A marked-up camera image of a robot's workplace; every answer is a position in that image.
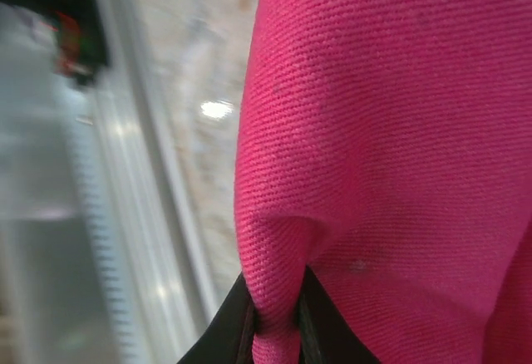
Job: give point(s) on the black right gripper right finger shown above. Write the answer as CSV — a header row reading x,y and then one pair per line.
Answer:
x,y
328,322

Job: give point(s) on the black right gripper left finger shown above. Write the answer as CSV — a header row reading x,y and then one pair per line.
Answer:
x,y
224,331

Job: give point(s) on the pink long pants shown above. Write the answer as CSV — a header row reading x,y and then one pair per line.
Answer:
x,y
374,152

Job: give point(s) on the aluminium frame beam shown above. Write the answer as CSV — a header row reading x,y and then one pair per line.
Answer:
x,y
137,173

